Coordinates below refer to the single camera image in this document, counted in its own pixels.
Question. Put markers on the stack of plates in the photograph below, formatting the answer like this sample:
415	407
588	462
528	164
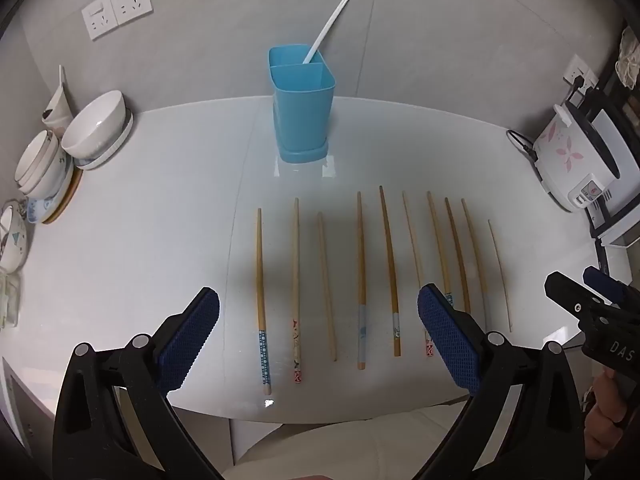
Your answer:
57	202

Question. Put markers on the set of wooden chopsticks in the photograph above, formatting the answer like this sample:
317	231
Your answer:
359	260

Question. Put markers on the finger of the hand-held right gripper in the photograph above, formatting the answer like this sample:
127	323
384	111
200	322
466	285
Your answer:
570	295
607	285

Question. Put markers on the large white bowl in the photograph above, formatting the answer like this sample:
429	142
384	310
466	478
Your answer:
95	125

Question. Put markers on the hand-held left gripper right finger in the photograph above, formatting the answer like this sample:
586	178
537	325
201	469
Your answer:
445	335

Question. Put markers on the white plate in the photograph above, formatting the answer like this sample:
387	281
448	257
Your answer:
117	142

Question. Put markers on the stack of white bowls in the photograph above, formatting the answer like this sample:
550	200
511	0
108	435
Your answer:
40	165

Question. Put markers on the white cup with spoon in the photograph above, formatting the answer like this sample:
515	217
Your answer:
57	110

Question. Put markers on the patterned white bowl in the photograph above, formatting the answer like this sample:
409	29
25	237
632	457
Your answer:
11	240

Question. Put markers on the person's right hand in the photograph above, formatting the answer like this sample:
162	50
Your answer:
602	410

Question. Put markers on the white wall socket with plug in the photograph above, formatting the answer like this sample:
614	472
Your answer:
580	70

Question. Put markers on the blue dotted wooden chopstick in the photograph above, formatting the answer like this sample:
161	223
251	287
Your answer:
263	355

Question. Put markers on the blue plastic utensil holder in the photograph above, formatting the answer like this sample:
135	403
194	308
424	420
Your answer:
300	110

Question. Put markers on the white crumpled cloth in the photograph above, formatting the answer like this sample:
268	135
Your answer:
631	57

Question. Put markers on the black metal rack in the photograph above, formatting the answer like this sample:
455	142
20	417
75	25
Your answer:
600	220

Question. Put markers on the thin pale chopstick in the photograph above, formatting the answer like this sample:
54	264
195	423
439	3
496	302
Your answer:
501	277

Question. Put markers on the clear plastic container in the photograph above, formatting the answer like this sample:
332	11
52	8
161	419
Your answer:
9	300

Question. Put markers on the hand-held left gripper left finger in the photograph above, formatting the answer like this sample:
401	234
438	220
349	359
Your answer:
192	340

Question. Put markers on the white floral rice cooker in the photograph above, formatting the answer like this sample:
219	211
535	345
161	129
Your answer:
570	155

